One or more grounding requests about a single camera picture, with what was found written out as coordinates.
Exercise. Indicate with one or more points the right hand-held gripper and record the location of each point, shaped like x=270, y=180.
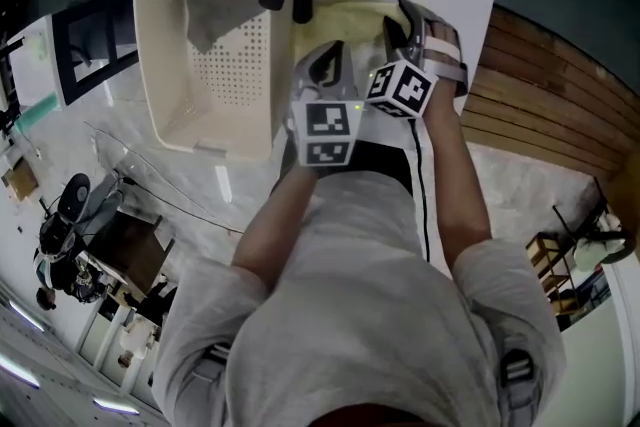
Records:
x=412, y=87

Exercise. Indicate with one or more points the person's grey shirt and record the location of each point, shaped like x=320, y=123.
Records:
x=360, y=325

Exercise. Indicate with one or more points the person's left forearm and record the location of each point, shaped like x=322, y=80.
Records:
x=275, y=230

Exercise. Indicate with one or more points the grey black machine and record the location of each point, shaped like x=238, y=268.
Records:
x=115, y=240

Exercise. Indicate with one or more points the grey cloth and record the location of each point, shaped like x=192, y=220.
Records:
x=220, y=5

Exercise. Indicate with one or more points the teal bottle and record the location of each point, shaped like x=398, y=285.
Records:
x=40, y=112

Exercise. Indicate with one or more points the person's black shorts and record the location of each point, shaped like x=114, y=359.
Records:
x=380, y=160

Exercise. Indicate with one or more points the black chair with pale cloth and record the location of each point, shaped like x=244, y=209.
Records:
x=600, y=240

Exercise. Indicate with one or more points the small white black-framed table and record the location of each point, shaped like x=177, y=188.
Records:
x=35, y=65

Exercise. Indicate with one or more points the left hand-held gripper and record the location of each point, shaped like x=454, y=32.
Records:
x=325, y=117

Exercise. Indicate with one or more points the person's right hand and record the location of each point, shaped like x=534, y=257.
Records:
x=444, y=34

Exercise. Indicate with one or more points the wooden slat platform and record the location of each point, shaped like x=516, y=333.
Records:
x=545, y=95

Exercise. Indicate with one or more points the cream perforated plastic basket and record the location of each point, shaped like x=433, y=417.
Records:
x=225, y=85

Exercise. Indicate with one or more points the brown square block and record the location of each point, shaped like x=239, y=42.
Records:
x=20, y=180

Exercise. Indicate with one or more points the yellow cloth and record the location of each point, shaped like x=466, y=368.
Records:
x=345, y=22

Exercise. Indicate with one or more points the wooden shelf rack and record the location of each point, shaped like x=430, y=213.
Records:
x=550, y=272

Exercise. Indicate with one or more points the person's right forearm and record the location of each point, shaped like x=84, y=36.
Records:
x=457, y=185

